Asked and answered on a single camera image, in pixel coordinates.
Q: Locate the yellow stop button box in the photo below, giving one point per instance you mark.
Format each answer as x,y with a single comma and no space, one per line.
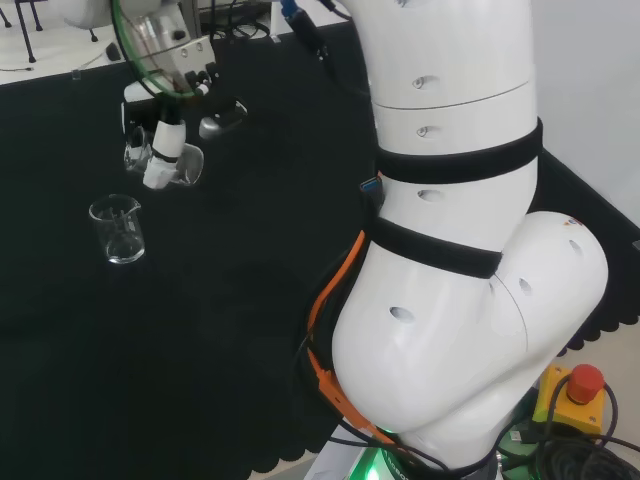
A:
585,382

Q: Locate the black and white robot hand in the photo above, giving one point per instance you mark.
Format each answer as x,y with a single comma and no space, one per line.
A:
167,142

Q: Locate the grey base plate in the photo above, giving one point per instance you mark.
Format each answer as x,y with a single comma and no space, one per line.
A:
330,462

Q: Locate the blue usb plug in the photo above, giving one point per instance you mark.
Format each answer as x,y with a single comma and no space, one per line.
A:
372,184

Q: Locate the clear glass beaker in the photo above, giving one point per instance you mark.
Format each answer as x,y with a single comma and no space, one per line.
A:
193,165
122,250

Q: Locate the black tripod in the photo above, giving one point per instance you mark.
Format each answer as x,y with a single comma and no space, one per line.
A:
26,30

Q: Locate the black table cloth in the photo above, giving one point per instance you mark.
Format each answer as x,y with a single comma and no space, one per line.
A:
200,325

